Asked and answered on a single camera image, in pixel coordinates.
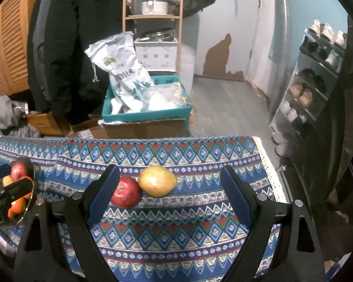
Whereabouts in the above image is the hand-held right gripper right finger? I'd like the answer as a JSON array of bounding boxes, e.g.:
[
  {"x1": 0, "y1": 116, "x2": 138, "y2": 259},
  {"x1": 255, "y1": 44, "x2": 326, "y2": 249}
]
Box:
[{"x1": 219, "y1": 164, "x2": 328, "y2": 282}]

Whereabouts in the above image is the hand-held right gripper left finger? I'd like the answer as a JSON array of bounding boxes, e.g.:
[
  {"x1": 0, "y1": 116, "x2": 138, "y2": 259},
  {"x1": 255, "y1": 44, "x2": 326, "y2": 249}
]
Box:
[{"x1": 15, "y1": 164, "x2": 121, "y2": 282}]

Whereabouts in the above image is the red apple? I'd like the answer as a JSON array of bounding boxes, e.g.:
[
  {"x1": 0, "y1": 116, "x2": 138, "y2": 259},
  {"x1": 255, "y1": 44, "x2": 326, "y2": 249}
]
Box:
[
  {"x1": 10, "y1": 161, "x2": 30, "y2": 181},
  {"x1": 110, "y1": 176, "x2": 142, "y2": 208}
]

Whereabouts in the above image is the dark green plate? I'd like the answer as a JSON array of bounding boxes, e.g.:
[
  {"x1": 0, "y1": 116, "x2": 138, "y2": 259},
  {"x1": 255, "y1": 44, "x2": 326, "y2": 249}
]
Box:
[{"x1": 5, "y1": 157, "x2": 36, "y2": 227}]

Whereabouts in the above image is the grey clothes pile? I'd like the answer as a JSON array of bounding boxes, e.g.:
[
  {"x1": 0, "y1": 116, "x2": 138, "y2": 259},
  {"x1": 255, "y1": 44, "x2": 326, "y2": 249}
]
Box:
[{"x1": 0, "y1": 95, "x2": 42, "y2": 138}]

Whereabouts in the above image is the flat cardboard box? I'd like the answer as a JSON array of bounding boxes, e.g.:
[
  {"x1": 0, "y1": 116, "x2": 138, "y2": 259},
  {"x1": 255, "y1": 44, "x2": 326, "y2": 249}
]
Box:
[{"x1": 69, "y1": 119, "x2": 110, "y2": 139}]

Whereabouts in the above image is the brown wooden box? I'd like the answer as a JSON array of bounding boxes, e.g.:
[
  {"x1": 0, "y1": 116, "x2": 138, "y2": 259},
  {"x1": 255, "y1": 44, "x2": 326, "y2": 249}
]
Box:
[{"x1": 26, "y1": 112, "x2": 72, "y2": 137}]

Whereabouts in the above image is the brown cardboard box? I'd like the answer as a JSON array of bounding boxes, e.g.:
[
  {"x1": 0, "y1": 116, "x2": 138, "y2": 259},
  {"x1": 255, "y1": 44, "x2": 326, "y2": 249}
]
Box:
[{"x1": 101, "y1": 117, "x2": 190, "y2": 139}]

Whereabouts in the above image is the blue patterned tablecloth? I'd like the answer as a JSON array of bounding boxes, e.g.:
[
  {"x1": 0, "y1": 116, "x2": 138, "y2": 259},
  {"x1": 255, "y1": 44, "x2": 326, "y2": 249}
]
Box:
[{"x1": 0, "y1": 135, "x2": 289, "y2": 282}]

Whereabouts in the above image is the teal box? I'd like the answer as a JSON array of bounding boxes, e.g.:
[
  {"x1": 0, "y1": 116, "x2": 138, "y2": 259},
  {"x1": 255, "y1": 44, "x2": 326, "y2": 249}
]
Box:
[{"x1": 101, "y1": 75, "x2": 193, "y2": 127}]

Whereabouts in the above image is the clear plastic bag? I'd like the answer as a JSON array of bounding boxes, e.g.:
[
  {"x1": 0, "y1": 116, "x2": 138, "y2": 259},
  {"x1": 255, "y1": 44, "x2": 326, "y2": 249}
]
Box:
[{"x1": 147, "y1": 83, "x2": 185, "y2": 111}]

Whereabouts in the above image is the shoe rack with shoes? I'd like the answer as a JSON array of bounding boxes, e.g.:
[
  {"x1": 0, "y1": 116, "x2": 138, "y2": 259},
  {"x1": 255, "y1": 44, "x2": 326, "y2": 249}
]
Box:
[{"x1": 272, "y1": 19, "x2": 348, "y2": 156}]

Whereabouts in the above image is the grey shoe rack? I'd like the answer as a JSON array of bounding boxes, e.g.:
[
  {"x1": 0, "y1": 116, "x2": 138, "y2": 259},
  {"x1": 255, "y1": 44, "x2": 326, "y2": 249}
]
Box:
[{"x1": 269, "y1": 28, "x2": 349, "y2": 165}]

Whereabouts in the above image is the white rice bag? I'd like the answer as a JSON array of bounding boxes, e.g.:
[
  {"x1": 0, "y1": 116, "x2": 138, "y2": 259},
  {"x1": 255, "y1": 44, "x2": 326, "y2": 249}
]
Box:
[{"x1": 85, "y1": 32, "x2": 154, "y2": 114}]

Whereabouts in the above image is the wooden louvre cabinet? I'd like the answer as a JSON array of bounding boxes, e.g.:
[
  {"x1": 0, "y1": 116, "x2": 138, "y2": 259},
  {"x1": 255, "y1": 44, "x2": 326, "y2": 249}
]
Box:
[{"x1": 0, "y1": 0, "x2": 44, "y2": 100}]

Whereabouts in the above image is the white patterned basket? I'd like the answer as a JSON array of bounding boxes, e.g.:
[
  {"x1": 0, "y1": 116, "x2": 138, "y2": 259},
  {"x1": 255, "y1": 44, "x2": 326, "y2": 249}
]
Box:
[{"x1": 134, "y1": 38, "x2": 180, "y2": 71}]

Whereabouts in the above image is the dark hanging jacket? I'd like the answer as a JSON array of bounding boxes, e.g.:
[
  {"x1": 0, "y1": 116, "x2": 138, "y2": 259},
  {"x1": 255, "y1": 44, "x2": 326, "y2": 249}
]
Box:
[{"x1": 26, "y1": 0, "x2": 124, "y2": 124}]

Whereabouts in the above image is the white door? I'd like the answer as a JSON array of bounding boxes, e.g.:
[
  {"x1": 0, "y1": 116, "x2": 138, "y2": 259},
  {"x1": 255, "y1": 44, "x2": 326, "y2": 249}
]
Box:
[{"x1": 246, "y1": 0, "x2": 286, "y2": 95}]

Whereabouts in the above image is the metal pan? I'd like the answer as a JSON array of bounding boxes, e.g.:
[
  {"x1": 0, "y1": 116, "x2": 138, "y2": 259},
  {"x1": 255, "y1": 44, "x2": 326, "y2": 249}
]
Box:
[{"x1": 140, "y1": 28, "x2": 176, "y2": 40}]

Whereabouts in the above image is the wooden shelf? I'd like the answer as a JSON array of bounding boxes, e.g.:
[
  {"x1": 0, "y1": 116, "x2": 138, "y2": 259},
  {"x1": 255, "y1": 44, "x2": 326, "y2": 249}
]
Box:
[{"x1": 122, "y1": 0, "x2": 186, "y2": 76}]

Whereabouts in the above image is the white pot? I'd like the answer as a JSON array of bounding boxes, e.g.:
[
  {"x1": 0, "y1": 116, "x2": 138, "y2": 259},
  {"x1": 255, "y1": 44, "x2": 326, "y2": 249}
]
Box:
[{"x1": 140, "y1": 0, "x2": 177, "y2": 15}]

